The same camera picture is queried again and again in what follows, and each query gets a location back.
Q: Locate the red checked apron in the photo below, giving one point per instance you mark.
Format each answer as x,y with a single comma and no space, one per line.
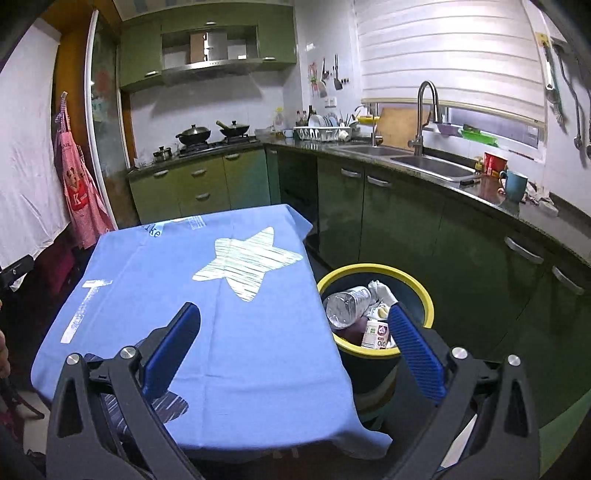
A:
81,194

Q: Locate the dark sauce bottle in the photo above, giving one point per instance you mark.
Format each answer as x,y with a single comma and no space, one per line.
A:
310,117

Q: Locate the white tissue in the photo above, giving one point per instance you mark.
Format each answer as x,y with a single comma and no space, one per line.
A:
383,293

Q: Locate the white power strip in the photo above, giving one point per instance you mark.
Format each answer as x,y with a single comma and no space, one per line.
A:
547,206

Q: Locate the small steel pot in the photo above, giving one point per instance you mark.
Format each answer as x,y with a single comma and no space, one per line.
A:
163,154

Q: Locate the white purple logo container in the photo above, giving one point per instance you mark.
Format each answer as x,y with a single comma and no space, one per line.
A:
376,334

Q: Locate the hanging metal ladle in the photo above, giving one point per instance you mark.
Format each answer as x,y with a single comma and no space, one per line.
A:
577,141

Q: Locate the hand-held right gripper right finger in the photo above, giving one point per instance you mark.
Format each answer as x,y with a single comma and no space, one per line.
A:
415,350

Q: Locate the white hanging cloth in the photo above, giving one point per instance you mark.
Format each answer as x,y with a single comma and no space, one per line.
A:
27,161

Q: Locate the wooden cutting board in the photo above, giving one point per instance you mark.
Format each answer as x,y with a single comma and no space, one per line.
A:
397,129

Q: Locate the green upper cabinets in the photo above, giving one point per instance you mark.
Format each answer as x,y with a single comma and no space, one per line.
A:
138,55

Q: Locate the purple faucet holder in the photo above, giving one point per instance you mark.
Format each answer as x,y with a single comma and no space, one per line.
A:
445,129

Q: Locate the steel double sink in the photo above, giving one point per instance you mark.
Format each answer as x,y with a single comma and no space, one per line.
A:
434,168

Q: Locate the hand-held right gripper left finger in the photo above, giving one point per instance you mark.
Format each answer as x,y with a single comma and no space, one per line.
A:
173,348

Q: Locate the frosted glass sliding door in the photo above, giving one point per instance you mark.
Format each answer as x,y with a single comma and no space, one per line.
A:
104,115

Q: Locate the red mug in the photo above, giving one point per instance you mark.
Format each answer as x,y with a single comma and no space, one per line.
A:
495,165

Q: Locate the clear plastic bottle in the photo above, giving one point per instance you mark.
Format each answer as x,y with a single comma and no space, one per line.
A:
346,304

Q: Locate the black gas stove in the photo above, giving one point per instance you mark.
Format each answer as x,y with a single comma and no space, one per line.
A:
217,145

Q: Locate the blue star print tablecloth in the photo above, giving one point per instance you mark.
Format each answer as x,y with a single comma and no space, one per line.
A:
184,277

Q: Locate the steel kitchen faucet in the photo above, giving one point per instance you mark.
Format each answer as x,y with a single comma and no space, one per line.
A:
419,129

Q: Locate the hanging kitchen utensil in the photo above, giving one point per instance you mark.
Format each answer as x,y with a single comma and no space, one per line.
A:
322,87

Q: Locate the pink wall decoration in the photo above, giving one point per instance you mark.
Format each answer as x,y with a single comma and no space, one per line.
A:
313,76

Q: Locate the yellow oil bottle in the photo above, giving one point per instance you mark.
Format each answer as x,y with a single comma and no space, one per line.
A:
278,122

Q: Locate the teal mug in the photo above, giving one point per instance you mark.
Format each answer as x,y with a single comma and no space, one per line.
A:
515,187

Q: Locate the white dish rack with dishes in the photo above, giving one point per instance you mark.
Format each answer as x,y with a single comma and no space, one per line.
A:
318,134

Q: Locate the black wok with lid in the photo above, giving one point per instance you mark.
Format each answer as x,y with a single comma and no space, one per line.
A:
194,136

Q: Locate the white striped window blind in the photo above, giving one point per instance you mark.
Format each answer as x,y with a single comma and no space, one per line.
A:
438,55

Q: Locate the black hanging spatula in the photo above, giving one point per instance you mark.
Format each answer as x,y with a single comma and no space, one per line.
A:
338,84

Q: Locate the dark stone countertop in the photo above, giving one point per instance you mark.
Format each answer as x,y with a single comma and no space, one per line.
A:
508,212

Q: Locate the black yellow rim trash bin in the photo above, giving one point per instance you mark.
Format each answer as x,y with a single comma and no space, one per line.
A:
369,387

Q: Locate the green plastic tray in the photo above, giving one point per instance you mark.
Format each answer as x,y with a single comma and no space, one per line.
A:
478,137

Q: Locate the dark red covered chair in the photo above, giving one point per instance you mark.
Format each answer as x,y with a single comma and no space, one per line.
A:
60,270

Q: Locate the purple packet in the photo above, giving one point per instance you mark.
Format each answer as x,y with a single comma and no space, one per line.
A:
353,334

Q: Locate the steel range hood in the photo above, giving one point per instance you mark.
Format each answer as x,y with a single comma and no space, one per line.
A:
212,67

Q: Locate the yellow plastic basket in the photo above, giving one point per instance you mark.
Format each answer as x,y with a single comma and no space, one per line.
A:
369,120

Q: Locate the person's left hand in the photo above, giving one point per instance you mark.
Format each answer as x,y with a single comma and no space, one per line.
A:
3,355

